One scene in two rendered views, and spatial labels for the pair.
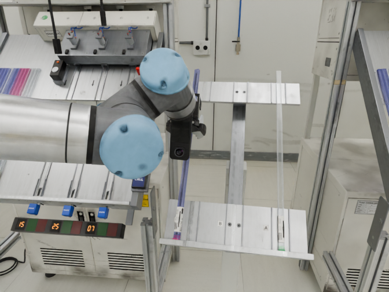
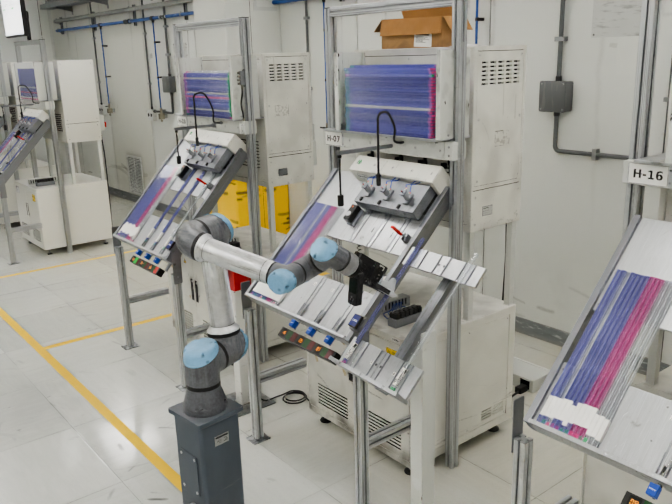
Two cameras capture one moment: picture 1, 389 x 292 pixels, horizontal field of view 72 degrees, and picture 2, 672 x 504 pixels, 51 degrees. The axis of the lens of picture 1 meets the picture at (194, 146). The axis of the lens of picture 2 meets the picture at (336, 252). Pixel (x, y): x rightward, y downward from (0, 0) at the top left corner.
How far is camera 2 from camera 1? 184 cm
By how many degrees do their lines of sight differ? 44
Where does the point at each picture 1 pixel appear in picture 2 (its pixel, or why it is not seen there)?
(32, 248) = (312, 380)
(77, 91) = (358, 235)
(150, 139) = (282, 279)
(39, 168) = (308, 295)
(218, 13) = not seen: outside the picture
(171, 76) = (318, 253)
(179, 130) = (352, 284)
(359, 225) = (606, 470)
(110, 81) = (385, 231)
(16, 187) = (291, 305)
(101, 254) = not seen: hidden behind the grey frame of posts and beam
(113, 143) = (270, 277)
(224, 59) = not seen: outside the picture
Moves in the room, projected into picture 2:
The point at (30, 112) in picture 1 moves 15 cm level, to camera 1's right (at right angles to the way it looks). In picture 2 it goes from (252, 261) to (284, 270)
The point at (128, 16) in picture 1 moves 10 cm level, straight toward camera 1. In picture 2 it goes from (418, 169) to (405, 173)
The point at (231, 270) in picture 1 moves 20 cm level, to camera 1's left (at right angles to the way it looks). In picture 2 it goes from (417, 438) to (374, 418)
